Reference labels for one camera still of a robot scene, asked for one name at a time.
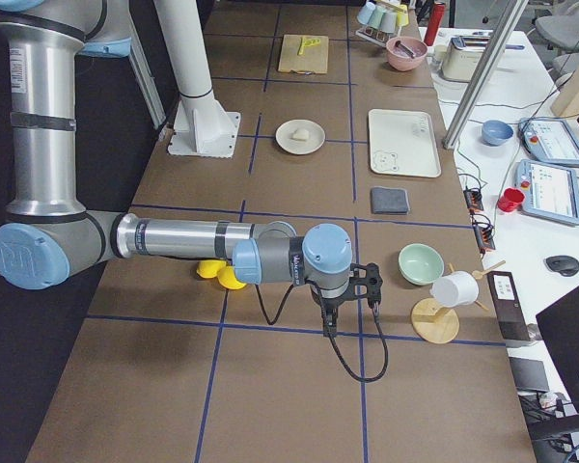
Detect yellow lemon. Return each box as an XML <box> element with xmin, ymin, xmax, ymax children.
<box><xmin>196</xmin><ymin>259</ymin><xmax>227</xmax><ymax>280</ymax></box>
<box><xmin>216</xmin><ymin>265</ymin><xmax>247</xmax><ymax>290</ymax></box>

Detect lower yellow lemon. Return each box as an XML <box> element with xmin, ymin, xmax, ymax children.
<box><xmin>216</xmin><ymin>265</ymin><xmax>247</xmax><ymax>290</ymax></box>

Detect black monitor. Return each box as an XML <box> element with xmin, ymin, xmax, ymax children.
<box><xmin>528</xmin><ymin>286</ymin><xmax>579</xmax><ymax>441</ymax></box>

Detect light blue cup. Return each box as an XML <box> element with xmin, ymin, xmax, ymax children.
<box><xmin>357</xmin><ymin>1</ymin><xmax>376</xmax><ymax>25</ymax></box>

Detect white bear tray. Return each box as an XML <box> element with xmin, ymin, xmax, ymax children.
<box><xmin>368</xmin><ymin>109</ymin><xmax>441</xmax><ymax>178</ymax></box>

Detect beige round plate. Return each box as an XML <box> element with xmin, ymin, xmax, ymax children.
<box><xmin>275</xmin><ymin>120</ymin><xmax>325</xmax><ymax>155</ymax></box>

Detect cream toaster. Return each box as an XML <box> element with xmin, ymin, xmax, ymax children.
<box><xmin>439</xmin><ymin>35</ymin><xmax>490</xmax><ymax>83</ymax></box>

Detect white cup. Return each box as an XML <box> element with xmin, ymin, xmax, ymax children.
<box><xmin>379</xmin><ymin>10</ymin><xmax>398</xmax><ymax>34</ymax></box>

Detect mint green bowl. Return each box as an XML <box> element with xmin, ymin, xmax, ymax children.
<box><xmin>398</xmin><ymin>243</ymin><xmax>444</xmax><ymax>286</ymax></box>

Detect wooden mug stand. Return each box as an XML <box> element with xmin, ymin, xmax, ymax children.
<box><xmin>411</xmin><ymin>260</ymin><xmax>506</xmax><ymax>344</ymax></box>

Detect mint green cup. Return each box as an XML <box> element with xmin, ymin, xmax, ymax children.
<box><xmin>368</xmin><ymin>6</ymin><xmax>387</xmax><ymax>30</ymax></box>

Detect far teach pendant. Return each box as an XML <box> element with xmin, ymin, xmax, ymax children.
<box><xmin>518</xmin><ymin>117</ymin><xmax>579</xmax><ymax>168</ymax></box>

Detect grey folded cloth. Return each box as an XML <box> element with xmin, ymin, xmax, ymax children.
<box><xmin>371</xmin><ymin>186</ymin><xmax>410</xmax><ymax>215</ymax></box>

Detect steel black-tipped tongs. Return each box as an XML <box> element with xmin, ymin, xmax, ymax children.
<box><xmin>395</xmin><ymin>41</ymin><xmax>416</xmax><ymax>59</ymax></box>

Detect yellow cup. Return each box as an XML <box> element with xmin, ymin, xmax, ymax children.
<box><xmin>396</xmin><ymin>5</ymin><xmax>409</xmax><ymax>29</ymax></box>

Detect pink bowl with ice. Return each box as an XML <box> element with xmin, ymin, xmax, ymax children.
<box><xmin>386</xmin><ymin>36</ymin><xmax>427</xmax><ymax>71</ymax></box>

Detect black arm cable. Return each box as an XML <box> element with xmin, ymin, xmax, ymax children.
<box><xmin>256</xmin><ymin>282</ymin><xmax>390</xmax><ymax>385</ymax></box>

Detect teach pendant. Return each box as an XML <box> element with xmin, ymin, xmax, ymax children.
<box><xmin>515</xmin><ymin>159</ymin><xmax>579</xmax><ymax>226</ymax></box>
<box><xmin>518</xmin><ymin>117</ymin><xmax>579</xmax><ymax>168</ymax></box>

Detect upper yellow lemon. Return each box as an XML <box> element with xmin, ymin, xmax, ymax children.
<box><xmin>196</xmin><ymin>259</ymin><xmax>227</xmax><ymax>280</ymax></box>

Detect near teach pendant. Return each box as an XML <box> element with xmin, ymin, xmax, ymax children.
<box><xmin>515</xmin><ymin>159</ymin><xmax>579</xmax><ymax>226</ymax></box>

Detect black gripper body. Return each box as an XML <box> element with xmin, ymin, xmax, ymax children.
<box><xmin>311</xmin><ymin>262</ymin><xmax>382</xmax><ymax>316</ymax></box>

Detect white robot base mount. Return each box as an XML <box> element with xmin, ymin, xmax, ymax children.
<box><xmin>154</xmin><ymin>0</ymin><xmax>241</xmax><ymax>158</ymax></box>

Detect black computer mouse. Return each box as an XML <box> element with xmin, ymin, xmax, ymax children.
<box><xmin>544</xmin><ymin>255</ymin><xmax>579</xmax><ymax>277</ymax></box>

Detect bamboo cutting board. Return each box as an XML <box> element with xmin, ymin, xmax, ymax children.
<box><xmin>277</xmin><ymin>35</ymin><xmax>329</xmax><ymax>74</ymax></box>

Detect red bottle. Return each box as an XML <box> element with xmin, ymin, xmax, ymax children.
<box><xmin>424</xmin><ymin>1</ymin><xmax>446</xmax><ymax>46</ymax></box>

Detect red mug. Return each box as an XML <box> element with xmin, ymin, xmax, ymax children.
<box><xmin>497</xmin><ymin>188</ymin><xmax>525</xmax><ymax>212</ymax></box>

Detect black box with label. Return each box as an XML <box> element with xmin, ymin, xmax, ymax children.
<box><xmin>487</xmin><ymin>271</ymin><xmax>533</xmax><ymax>348</ymax></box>

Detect white mug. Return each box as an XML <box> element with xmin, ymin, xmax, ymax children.
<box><xmin>429</xmin><ymin>271</ymin><xmax>479</xmax><ymax>308</ymax></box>

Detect aluminium frame post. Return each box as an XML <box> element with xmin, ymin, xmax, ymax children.
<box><xmin>443</xmin><ymin>0</ymin><xmax>528</xmax><ymax>150</ymax></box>

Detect blue bowl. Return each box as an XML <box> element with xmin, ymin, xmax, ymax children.
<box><xmin>482</xmin><ymin>120</ymin><xmax>514</xmax><ymax>147</ymax></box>

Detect white wire cup rack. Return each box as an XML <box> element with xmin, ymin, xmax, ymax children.
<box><xmin>355</xmin><ymin>26</ymin><xmax>397</xmax><ymax>48</ymax></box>

